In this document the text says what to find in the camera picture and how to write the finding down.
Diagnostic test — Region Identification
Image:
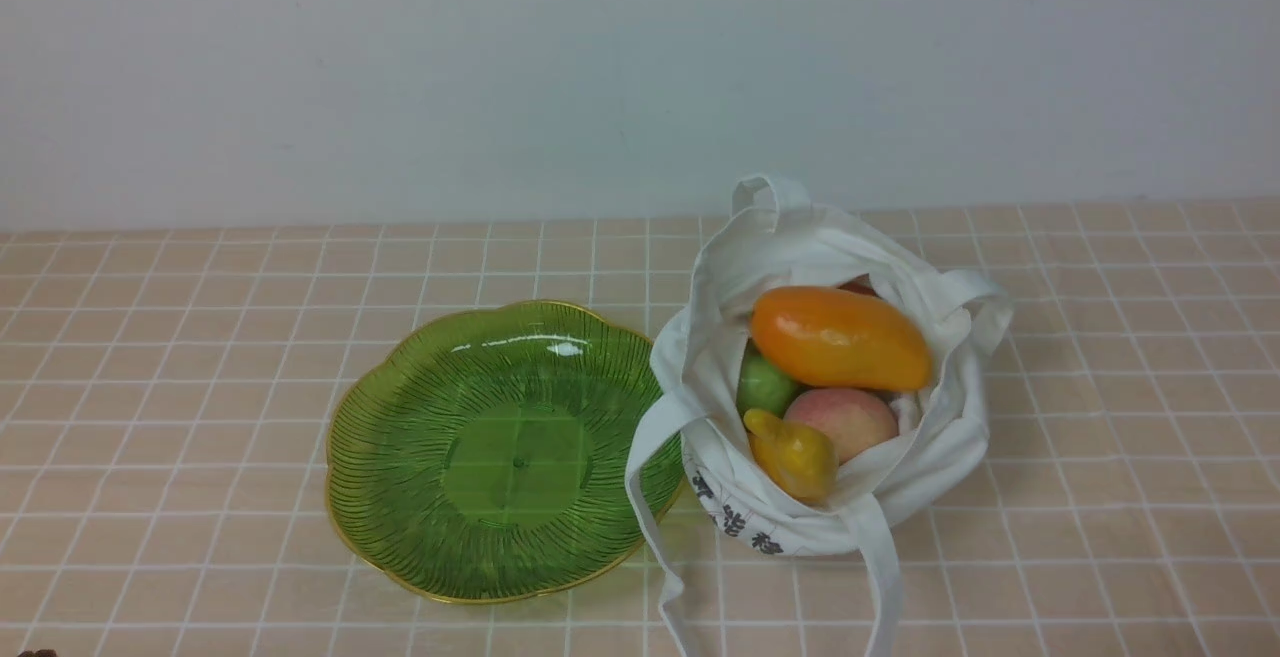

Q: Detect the orange yellow mango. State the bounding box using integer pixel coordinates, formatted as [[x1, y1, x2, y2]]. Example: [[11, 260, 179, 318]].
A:
[[749, 286, 933, 392]]

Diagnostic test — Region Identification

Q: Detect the white cloth tote bag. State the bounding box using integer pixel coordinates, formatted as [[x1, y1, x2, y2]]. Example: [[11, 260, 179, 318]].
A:
[[625, 174, 1012, 656]]

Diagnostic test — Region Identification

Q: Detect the green glass fruit plate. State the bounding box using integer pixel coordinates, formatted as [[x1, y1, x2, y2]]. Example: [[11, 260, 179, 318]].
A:
[[325, 300, 662, 604]]

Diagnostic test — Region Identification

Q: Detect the red fruit behind mango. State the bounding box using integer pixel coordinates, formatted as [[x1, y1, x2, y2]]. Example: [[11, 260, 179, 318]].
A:
[[838, 278, 879, 298]]

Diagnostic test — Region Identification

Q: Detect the green apple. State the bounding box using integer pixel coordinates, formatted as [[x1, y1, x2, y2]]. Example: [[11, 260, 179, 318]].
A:
[[736, 341, 805, 418]]

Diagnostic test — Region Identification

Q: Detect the yellow pear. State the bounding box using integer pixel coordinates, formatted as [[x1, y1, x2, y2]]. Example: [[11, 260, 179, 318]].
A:
[[742, 409, 840, 506]]

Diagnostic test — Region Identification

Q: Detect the pink peach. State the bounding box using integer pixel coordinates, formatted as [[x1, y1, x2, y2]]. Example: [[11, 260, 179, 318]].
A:
[[783, 388, 900, 465]]

